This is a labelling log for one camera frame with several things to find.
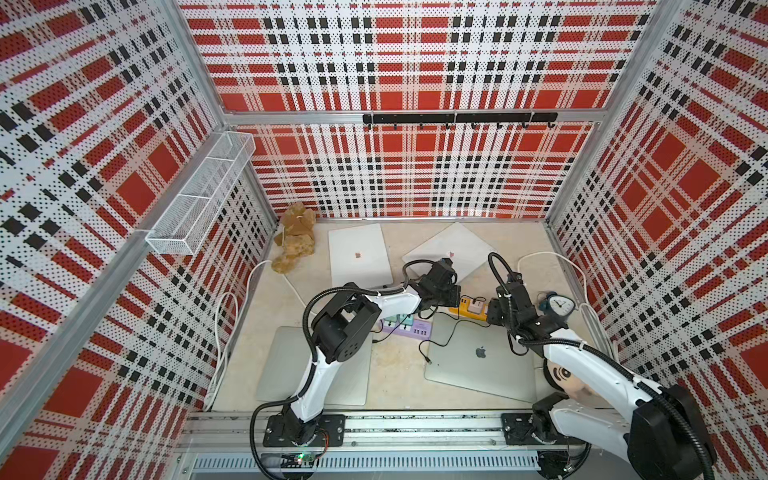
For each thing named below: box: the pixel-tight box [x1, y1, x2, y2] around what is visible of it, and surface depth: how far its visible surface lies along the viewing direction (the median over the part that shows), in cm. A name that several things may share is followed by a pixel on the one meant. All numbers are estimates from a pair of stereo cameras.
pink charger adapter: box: [468, 299, 484, 315], surface depth 90 cm
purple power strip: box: [381, 318, 433, 341], surface depth 90 cm
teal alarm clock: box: [538, 291, 576, 317], surface depth 95 cm
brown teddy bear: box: [271, 202, 316, 275], surface depth 110 cm
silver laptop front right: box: [424, 312, 537, 403], surface depth 88 cm
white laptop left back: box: [328, 223, 393, 289], surface depth 112 cm
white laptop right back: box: [402, 222, 497, 282], surface depth 116 cm
